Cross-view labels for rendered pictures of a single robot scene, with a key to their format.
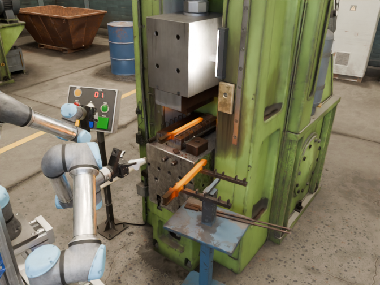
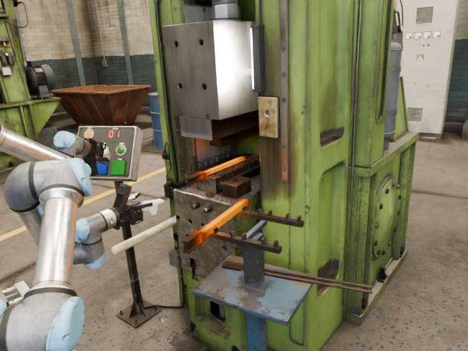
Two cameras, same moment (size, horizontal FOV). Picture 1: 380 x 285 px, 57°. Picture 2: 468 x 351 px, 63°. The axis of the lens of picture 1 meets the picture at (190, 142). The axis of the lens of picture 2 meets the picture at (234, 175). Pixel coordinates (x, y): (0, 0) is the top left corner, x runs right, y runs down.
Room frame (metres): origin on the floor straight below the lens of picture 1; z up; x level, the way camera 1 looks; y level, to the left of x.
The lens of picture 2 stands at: (0.20, -0.11, 1.57)
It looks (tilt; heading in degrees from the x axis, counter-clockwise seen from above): 19 degrees down; 3
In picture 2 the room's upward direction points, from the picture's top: 3 degrees counter-clockwise
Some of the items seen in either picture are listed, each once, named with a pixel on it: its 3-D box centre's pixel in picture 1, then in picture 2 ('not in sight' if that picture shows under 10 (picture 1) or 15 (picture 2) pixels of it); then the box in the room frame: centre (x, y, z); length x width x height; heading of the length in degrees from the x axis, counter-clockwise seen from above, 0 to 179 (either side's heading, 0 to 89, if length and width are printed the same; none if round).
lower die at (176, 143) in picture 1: (189, 128); (227, 170); (2.09, 0.01, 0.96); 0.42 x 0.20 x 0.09; 143
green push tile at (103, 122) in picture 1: (103, 122); (118, 168); (2.05, 0.56, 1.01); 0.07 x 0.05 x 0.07; 78
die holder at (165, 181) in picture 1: (195, 164); (239, 218); (2.07, -0.04, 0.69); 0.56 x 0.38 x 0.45; 143
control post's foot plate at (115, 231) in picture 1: (110, 223); (137, 306); (2.19, 0.63, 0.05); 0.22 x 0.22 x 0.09; 53
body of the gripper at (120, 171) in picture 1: (116, 169); (125, 213); (1.55, 0.38, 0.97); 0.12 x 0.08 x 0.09; 143
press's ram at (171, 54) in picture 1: (195, 52); (228, 68); (2.07, -0.02, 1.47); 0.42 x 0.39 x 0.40; 143
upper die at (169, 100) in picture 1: (189, 90); (224, 120); (2.09, 0.01, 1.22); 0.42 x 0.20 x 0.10; 143
